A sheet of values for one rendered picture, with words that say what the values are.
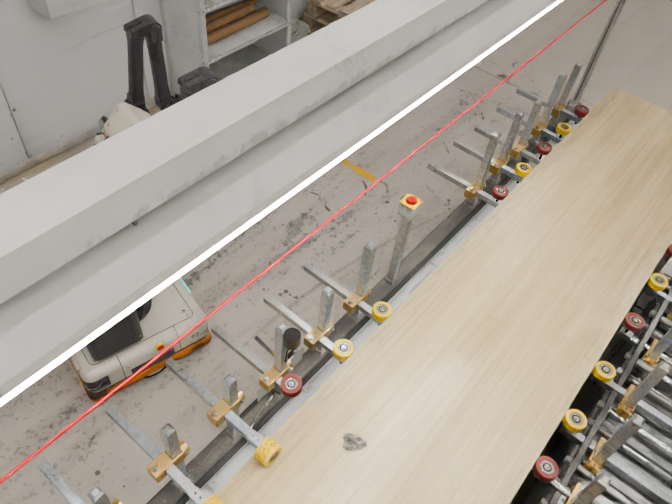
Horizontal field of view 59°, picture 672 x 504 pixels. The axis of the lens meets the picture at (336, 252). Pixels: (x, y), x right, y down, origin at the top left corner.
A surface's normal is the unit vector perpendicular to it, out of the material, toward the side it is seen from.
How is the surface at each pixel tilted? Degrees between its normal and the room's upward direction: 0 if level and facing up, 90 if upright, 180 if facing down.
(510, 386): 0
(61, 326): 61
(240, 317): 0
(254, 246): 0
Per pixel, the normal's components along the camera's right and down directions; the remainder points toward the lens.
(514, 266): 0.09, -0.66
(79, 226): 0.76, 0.53
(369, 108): 0.71, 0.14
